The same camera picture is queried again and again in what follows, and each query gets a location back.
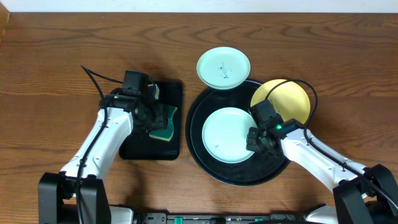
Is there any yellow plate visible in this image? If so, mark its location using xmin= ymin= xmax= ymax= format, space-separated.
xmin=251 ymin=79 xmax=311 ymax=124

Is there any green scouring sponge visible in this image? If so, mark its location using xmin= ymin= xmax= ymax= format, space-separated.
xmin=149 ymin=105 xmax=177 ymax=142

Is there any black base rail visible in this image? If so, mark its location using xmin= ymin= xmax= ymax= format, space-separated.
xmin=108 ymin=205 xmax=343 ymax=224

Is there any black round tray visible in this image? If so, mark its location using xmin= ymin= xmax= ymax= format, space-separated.
xmin=185 ymin=80 xmax=290 ymax=186

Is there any light blue plate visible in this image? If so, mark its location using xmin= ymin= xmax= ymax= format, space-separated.
xmin=201 ymin=107 xmax=256 ymax=164
xmin=197 ymin=47 xmax=251 ymax=90

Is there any black rectangular tray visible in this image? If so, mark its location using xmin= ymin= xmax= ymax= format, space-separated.
xmin=119 ymin=82 xmax=183 ymax=160

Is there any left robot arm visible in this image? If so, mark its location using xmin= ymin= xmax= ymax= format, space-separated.
xmin=38 ymin=94 xmax=168 ymax=223

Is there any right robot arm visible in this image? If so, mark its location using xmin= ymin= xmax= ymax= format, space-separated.
xmin=246 ymin=119 xmax=397 ymax=223

